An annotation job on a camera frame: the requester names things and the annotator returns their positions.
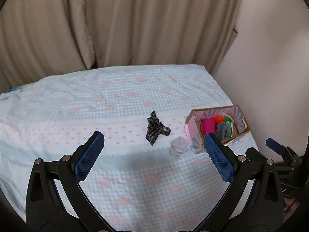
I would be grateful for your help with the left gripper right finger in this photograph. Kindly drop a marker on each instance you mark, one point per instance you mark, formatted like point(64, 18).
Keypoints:
point(222, 157)

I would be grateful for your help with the grey sock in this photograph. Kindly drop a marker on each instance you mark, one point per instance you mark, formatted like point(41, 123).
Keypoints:
point(222, 131)

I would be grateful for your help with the blue checked bed sheet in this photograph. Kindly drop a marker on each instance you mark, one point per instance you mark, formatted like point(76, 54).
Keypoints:
point(135, 186)

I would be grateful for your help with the beige curtain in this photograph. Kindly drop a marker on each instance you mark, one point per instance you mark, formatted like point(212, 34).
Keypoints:
point(40, 38)

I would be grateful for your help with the cardboard box with pink pattern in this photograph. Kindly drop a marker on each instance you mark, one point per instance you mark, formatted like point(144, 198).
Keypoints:
point(193, 125)

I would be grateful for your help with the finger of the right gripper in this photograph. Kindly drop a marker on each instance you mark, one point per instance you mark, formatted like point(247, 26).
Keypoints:
point(275, 146)

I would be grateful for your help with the magenta soft pouch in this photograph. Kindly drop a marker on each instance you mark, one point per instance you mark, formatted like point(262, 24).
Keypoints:
point(208, 125)

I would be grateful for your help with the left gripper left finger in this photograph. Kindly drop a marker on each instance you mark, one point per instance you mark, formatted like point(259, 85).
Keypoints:
point(85, 156)

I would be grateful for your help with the orange pompom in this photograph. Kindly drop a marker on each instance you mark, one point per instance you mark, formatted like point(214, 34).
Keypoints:
point(219, 119)

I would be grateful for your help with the light grey crumpled cloth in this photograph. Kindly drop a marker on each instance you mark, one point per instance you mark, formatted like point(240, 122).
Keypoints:
point(178, 146)

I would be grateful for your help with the black patterned cloth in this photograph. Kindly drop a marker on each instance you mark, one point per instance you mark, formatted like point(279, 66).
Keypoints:
point(155, 128)

